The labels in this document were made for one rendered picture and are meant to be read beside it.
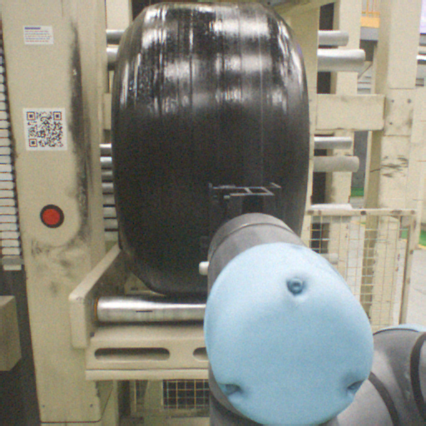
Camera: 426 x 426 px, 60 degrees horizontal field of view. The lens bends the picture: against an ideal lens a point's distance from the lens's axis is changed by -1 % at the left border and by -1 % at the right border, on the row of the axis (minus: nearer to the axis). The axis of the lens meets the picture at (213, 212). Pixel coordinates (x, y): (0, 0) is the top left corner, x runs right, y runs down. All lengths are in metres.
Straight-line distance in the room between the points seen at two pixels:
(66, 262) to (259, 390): 0.63
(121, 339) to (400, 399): 0.49
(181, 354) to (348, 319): 0.54
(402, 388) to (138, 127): 0.40
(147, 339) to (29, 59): 0.53
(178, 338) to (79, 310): 0.17
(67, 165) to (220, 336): 0.60
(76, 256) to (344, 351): 0.64
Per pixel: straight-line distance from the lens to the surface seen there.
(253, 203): 0.31
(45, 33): 0.77
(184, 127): 0.50
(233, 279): 0.18
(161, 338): 0.68
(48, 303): 0.81
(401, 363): 0.30
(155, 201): 0.51
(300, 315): 0.16
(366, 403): 0.28
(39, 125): 0.75
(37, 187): 0.76
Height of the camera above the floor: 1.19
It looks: 10 degrees down
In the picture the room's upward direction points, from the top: straight up
